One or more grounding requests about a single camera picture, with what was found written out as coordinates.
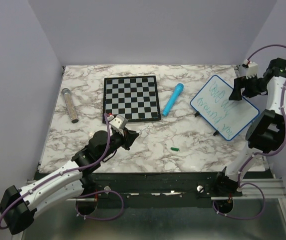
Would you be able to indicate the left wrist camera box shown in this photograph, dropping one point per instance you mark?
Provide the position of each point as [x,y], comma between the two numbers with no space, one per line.
[117,123]

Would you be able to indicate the light blue cylinder tube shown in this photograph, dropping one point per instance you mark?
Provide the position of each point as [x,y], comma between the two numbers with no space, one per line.
[176,92]

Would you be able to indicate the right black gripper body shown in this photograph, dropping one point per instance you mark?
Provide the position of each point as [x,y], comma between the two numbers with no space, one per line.
[254,86]

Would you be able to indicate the blue framed whiteboard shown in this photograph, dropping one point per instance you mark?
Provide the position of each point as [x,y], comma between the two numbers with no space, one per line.
[228,117]

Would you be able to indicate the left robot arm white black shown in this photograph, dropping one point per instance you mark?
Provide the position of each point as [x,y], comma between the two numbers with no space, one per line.
[20,206]

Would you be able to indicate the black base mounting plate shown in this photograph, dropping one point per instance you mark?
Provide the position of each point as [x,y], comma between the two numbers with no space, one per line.
[153,190]

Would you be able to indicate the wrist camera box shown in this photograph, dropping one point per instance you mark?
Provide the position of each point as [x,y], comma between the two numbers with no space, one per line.
[117,123]
[251,68]

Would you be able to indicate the black whiteboard stand leg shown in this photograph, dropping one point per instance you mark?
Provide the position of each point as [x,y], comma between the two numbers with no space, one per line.
[197,114]

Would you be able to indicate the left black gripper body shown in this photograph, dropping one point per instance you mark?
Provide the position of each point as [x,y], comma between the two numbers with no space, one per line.
[118,140]

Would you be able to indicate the glitter filled clear tube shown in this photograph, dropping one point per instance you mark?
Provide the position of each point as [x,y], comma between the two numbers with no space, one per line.
[66,93]

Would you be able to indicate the green marker cap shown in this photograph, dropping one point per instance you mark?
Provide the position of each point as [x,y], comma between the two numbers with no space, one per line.
[174,149]

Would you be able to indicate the black white chessboard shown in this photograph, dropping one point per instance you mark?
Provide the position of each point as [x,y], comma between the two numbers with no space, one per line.
[134,98]

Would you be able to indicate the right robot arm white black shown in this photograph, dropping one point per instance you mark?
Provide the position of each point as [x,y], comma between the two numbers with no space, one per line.
[267,133]

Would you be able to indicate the aluminium rail frame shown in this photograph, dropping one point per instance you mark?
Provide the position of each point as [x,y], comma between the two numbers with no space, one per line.
[200,151]

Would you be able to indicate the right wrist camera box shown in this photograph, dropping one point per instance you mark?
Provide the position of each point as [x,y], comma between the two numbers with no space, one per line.
[251,68]

